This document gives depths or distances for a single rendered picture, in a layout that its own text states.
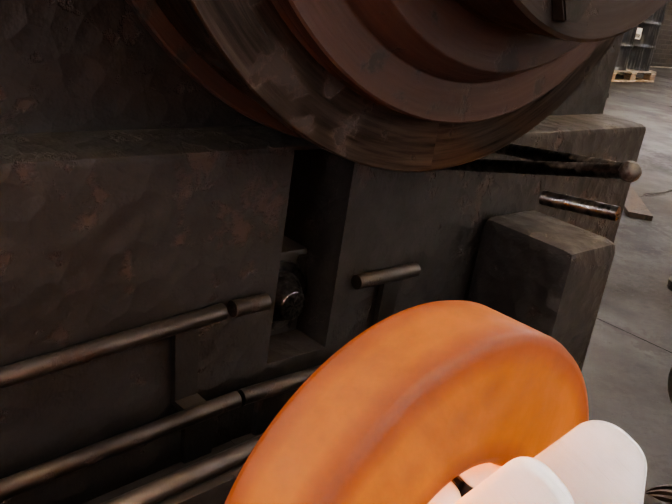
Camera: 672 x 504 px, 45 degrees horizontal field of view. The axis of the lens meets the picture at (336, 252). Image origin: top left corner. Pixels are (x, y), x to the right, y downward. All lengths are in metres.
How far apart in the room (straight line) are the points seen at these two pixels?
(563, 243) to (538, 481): 0.50
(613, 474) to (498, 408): 0.04
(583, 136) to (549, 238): 0.17
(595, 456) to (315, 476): 0.08
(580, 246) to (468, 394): 0.48
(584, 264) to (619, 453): 0.47
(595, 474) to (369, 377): 0.07
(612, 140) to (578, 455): 0.68
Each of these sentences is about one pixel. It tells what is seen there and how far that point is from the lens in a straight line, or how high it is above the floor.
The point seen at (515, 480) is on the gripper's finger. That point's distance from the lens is 0.23.
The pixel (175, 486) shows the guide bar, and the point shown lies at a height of 0.70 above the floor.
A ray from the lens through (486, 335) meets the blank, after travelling 0.24.
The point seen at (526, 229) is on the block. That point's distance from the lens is 0.73.
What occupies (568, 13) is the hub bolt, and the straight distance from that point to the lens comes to 0.42.
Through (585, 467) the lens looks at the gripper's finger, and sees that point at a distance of 0.26.
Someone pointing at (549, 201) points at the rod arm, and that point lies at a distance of 0.55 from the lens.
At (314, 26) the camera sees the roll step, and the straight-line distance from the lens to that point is 0.40.
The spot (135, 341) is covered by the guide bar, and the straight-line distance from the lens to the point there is 0.53.
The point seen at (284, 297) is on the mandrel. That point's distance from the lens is 0.63.
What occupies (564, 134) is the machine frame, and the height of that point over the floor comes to 0.87.
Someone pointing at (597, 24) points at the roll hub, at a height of 0.98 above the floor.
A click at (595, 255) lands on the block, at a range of 0.73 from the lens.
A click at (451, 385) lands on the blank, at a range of 0.23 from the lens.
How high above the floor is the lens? 1.00
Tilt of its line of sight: 20 degrees down
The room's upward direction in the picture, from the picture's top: 9 degrees clockwise
